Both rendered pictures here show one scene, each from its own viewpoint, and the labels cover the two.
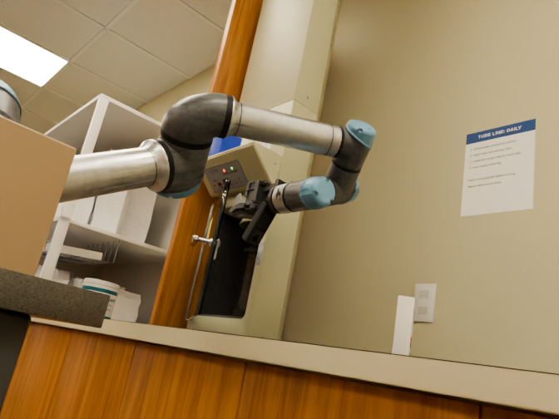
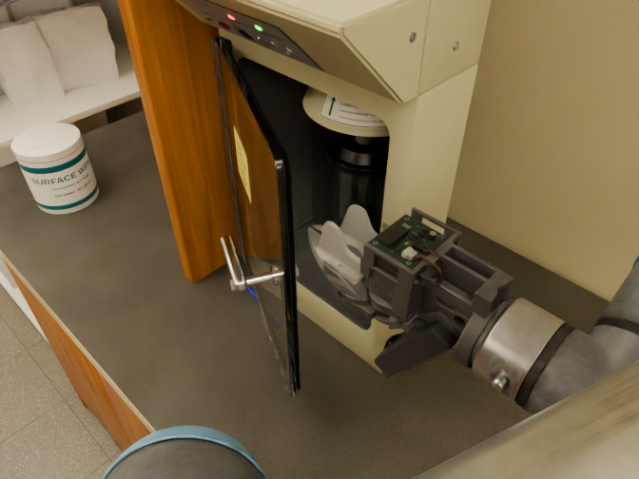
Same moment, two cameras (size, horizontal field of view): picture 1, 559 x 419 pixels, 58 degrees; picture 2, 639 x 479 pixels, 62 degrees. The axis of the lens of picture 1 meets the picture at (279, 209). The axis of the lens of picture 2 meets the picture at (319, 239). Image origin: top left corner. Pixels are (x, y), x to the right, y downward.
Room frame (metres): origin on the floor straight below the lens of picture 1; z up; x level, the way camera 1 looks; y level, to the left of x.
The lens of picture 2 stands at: (0.95, 0.18, 1.65)
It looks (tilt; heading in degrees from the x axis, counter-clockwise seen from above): 42 degrees down; 353
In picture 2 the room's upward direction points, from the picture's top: straight up
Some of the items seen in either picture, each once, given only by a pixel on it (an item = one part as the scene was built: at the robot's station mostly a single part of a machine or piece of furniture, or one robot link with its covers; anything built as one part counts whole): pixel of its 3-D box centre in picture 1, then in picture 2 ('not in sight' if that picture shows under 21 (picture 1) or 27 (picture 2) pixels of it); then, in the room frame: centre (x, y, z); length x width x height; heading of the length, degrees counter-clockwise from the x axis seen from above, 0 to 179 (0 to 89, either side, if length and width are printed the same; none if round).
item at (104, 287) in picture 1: (96, 301); (57, 168); (1.95, 0.61, 1.01); 0.13 x 0.13 x 0.15
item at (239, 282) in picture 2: (200, 242); (246, 260); (1.43, 0.21, 1.20); 0.10 x 0.05 x 0.03; 12
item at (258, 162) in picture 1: (233, 172); (262, 19); (1.51, 0.17, 1.46); 0.32 x 0.12 x 0.10; 39
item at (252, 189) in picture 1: (266, 199); (433, 289); (1.26, 0.04, 1.31); 0.12 x 0.08 x 0.09; 39
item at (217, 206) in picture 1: (206, 252); (257, 225); (1.51, 0.19, 1.19); 0.30 x 0.01 x 0.40; 12
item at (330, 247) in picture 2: (237, 204); (333, 244); (1.33, 0.12, 1.30); 0.09 x 0.03 x 0.06; 39
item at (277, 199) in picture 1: (285, 198); (512, 348); (1.20, -0.01, 1.30); 0.08 x 0.05 x 0.08; 129
